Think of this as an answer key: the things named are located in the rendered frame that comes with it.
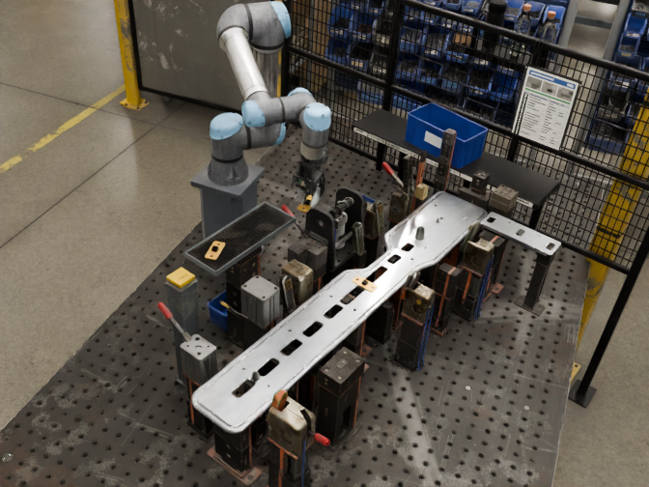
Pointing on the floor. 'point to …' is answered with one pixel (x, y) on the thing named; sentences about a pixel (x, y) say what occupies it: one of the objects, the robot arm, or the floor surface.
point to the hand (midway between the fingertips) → (309, 201)
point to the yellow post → (614, 228)
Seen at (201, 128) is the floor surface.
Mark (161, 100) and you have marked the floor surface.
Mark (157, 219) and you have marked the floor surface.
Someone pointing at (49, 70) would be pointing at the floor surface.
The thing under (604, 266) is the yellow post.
